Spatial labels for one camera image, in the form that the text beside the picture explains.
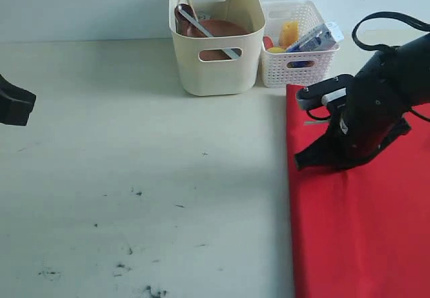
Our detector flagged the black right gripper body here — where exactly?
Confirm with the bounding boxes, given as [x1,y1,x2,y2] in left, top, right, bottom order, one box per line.
[326,87,411,169]

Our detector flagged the red scalloped table cloth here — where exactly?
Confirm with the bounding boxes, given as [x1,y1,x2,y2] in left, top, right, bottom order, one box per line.
[286,85,429,297]

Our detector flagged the blue white milk carton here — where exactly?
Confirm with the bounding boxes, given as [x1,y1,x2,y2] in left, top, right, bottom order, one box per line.
[286,21,344,52]

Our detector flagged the yellow lemon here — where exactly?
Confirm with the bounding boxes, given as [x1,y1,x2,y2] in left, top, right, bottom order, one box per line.
[266,46,286,54]

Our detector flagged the red sausage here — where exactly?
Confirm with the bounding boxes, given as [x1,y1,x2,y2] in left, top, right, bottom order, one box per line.
[263,36,273,50]

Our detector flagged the yellow cheese wedge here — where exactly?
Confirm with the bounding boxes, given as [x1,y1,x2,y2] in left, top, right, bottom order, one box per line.
[278,21,299,48]

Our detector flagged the brown wooden plate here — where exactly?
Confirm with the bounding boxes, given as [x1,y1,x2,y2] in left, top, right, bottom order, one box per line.
[187,19,249,62]

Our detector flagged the dark wooden spoon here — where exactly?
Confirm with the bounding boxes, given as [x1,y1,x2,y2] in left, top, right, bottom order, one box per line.
[174,3,198,36]

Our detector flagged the steel table knife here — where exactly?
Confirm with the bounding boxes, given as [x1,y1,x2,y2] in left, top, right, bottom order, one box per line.
[176,4,240,60]

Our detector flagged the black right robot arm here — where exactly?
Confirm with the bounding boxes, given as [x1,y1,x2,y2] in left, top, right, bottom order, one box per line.
[294,35,429,169]

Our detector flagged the white perforated plastic basket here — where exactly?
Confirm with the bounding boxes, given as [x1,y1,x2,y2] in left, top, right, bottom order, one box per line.
[260,1,339,88]

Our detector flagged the cream plastic bin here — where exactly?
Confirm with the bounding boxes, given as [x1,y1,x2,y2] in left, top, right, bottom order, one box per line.
[169,0,265,96]

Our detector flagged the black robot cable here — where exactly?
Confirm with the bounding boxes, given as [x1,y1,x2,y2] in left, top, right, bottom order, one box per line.
[351,11,430,52]

